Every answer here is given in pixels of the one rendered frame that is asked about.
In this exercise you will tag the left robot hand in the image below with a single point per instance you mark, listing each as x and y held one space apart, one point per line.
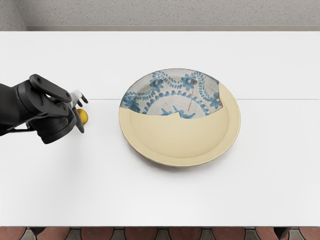
76 98

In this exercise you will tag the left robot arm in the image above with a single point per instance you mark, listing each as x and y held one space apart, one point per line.
30 107

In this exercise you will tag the yellow fruit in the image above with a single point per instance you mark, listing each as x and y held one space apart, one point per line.
83 116

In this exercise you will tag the cream plate with blue pattern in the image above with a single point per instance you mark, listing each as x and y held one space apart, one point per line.
180 135

